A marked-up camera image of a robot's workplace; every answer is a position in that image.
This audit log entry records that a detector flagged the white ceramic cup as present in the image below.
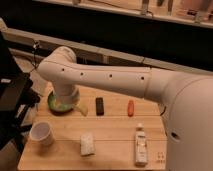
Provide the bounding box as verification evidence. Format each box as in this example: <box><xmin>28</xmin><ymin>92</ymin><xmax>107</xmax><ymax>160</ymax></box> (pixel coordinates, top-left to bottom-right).
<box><xmin>29</xmin><ymin>122</ymin><xmax>54</xmax><ymax>146</ymax></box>

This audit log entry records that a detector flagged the orange carrot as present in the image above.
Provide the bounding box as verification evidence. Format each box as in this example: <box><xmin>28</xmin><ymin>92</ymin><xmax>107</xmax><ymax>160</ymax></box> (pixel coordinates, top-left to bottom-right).
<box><xmin>127</xmin><ymin>100</ymin><xmax>134</xmax><ymax>117</ymax></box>

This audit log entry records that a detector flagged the white sponge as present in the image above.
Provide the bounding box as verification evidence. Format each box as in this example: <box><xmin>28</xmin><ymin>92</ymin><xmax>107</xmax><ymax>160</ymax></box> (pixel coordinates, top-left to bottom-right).
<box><xmin>80</xmin><ymin>133</ymin><xmax>95</xmax><ymax>156</ymax></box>

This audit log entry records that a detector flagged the wooden folding table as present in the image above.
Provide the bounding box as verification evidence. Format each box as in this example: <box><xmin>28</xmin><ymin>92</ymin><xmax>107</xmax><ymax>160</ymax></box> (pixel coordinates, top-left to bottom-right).
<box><xmin>18</xmin><ymin>87</ymin><xmax>166</xmax><ymax>171</ymax></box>

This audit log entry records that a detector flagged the white plastic bottle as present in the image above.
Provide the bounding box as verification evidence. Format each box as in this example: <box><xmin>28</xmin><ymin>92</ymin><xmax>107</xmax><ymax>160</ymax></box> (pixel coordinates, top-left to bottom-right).
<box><xmin>135</xmin><ymin>123</ymin><xmax>148</xmax><ymax>166</ymax></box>

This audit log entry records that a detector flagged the black rectangular block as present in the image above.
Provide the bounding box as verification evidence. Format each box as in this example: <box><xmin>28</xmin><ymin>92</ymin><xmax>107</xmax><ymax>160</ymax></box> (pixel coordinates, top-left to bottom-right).
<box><xmin>96</xmin><ymin>97</ymin><xmax>104</xmax><ymax>116</ymax></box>

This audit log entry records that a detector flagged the black equipment stand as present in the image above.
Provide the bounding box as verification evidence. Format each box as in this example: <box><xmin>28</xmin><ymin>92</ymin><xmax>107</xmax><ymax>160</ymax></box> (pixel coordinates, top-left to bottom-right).
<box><xmin>0</xmin><ymin>32</ymin><xmax>40</xmax><ymax>153</ymax></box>

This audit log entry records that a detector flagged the green bowl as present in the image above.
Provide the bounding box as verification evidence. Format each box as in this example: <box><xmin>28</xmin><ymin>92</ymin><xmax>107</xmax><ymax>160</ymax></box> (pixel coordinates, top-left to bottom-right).
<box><xmin>47</xmin><ymin>91</ymin><xmax>76</xmax><ymax>113</ymax></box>

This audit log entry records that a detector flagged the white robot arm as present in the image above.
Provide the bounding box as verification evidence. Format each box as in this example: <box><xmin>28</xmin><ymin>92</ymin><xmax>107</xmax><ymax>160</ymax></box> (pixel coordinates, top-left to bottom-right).
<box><xmin>38</xmin><ymin>46</ymin><xmax>213</xmax><ymax>171</ymax></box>

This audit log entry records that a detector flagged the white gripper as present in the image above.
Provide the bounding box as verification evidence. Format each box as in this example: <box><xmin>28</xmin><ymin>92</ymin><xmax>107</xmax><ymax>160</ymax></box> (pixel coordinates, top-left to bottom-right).
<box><xmin>53</xmin><ymin>84</ymin><xmax>88</xmax><ymax>116</ymax></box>

